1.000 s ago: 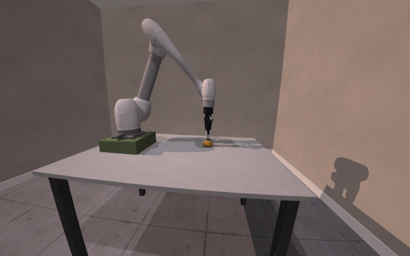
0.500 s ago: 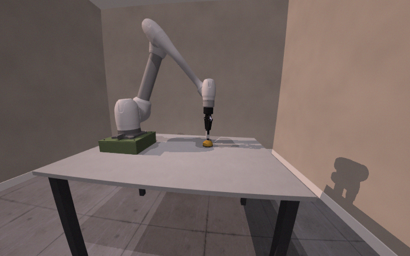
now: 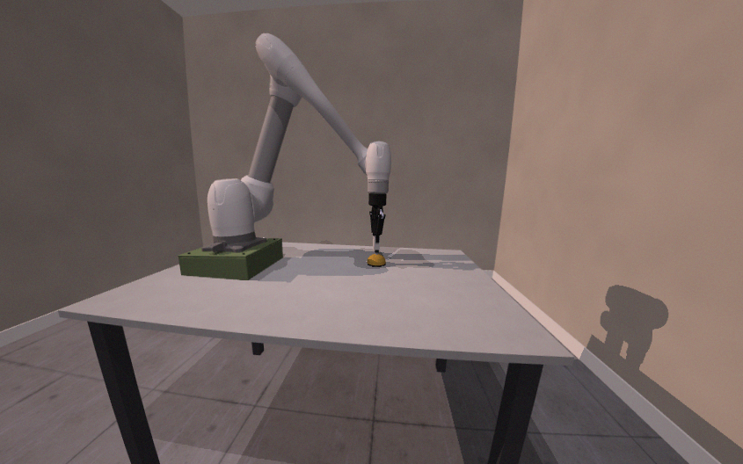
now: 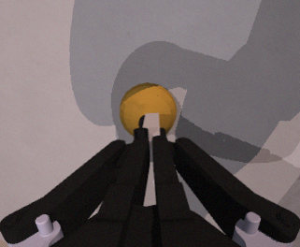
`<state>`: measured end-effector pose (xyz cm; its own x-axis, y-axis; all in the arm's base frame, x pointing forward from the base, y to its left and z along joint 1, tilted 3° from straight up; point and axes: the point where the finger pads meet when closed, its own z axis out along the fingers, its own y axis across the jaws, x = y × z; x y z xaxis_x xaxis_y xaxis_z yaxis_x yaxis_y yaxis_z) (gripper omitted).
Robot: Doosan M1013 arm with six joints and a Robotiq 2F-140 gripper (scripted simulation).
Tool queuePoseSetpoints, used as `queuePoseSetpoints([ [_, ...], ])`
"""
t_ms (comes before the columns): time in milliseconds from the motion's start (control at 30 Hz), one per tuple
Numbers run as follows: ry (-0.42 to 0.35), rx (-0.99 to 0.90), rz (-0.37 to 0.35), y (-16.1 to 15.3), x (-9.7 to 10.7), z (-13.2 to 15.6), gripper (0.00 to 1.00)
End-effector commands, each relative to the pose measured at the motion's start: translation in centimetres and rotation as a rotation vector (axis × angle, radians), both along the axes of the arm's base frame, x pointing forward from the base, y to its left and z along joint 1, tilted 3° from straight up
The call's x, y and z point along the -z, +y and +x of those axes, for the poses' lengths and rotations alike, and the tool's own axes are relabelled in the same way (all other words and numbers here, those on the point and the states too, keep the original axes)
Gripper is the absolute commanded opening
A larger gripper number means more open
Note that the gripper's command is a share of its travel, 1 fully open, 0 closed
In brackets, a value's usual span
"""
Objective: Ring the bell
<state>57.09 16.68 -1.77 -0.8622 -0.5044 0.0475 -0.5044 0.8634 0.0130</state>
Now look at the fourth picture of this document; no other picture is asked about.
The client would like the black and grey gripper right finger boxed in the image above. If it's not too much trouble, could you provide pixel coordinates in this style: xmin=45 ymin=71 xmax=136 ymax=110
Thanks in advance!
xmin=150 ymin=113 xmax=300 ymax=247

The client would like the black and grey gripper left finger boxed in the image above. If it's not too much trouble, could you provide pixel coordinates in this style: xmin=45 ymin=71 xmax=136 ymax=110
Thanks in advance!
xmin=0 ymin=113 xmax=152 ymax=247

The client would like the brass dome bell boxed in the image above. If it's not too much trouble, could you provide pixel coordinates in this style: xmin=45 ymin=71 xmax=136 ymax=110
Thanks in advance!
xmin=120 ymin=83 xmax=177 ymax=136

